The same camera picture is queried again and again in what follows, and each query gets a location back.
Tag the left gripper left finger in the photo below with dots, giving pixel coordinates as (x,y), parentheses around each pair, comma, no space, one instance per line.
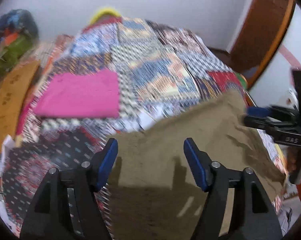
(48,216)

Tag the yellow curved tube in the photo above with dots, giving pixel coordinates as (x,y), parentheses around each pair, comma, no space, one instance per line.
(101,13)

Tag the patchwork patterned bed quilt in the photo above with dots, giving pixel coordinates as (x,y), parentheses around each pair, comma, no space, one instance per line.
(171,87)

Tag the pile of colourful clothes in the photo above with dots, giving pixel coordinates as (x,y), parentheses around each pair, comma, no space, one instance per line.
(18,21)

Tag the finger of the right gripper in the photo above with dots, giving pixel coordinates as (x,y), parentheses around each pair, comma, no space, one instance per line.
(258,111)

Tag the pink folded pants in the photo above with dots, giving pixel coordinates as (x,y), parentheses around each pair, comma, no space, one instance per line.
(81,96)

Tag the wooden lap desk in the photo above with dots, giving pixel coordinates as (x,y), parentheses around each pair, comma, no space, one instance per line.
(12,95)

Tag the wooden room door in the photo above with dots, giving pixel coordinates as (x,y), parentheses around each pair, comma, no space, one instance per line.
(263,30)

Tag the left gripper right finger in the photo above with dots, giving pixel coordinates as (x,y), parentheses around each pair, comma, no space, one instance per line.
(253,215)

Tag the green storage bag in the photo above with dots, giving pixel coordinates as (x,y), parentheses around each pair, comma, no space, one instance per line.
(13,47)

